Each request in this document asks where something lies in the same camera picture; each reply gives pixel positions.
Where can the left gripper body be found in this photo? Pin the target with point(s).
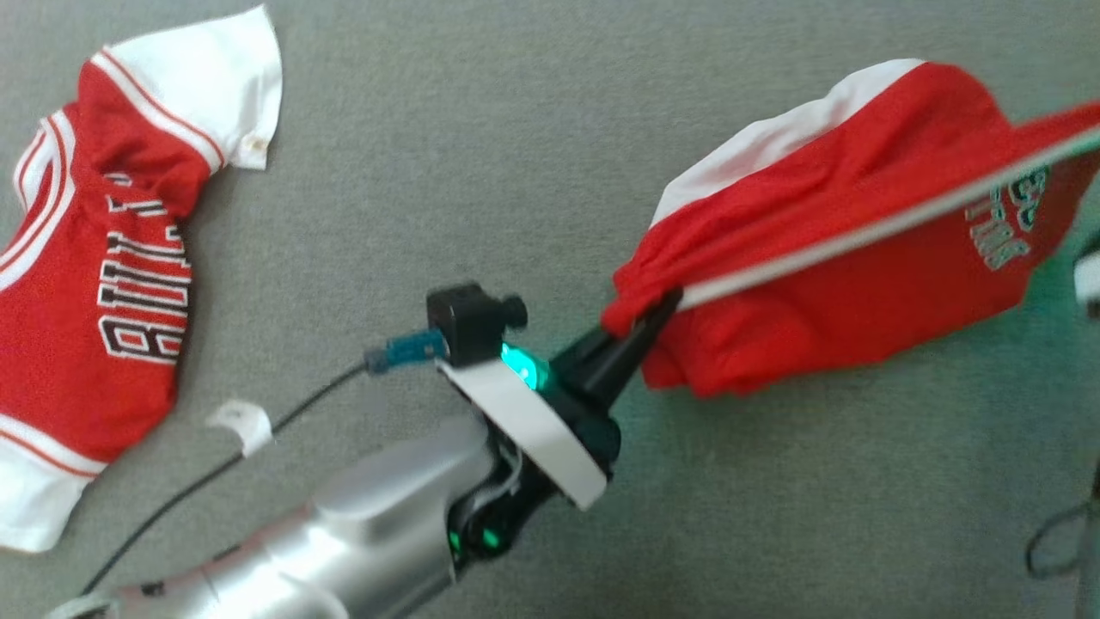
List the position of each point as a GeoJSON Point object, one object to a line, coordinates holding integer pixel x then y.
{"type": "Point", "coordinates": [533, 430]}

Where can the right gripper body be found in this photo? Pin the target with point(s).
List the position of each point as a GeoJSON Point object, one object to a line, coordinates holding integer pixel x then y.
{"type": "Point", "coordinates": [1090, 284]}

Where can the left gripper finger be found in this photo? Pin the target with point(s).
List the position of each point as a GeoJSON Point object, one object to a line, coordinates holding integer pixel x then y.
{"type": "Point", "coordinates": [580, 352]}
{"type": "Point", "coordinates": [623, 361]}

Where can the red basketball shorts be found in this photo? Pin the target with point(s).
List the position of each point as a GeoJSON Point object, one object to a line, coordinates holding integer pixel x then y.
{"type": "Point", "coordinates": [816, 301]}

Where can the red white basketball jersey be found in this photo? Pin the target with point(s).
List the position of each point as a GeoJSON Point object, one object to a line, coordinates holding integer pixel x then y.
{"type": "Point", "coordinates": [86, 361]}

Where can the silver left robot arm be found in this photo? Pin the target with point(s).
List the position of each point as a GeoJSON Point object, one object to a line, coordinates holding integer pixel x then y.
{"type": "Point", "coordinates": [361, 533]}

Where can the large grey sofa cushion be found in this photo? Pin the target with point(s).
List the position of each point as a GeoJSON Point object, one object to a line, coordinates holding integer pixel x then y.
{"type": "Point", "coordinates": [430, 129]}

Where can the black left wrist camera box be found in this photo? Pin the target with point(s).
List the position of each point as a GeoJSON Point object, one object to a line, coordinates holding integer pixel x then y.
{"type": "Point", "coordinates": [468, 322]}

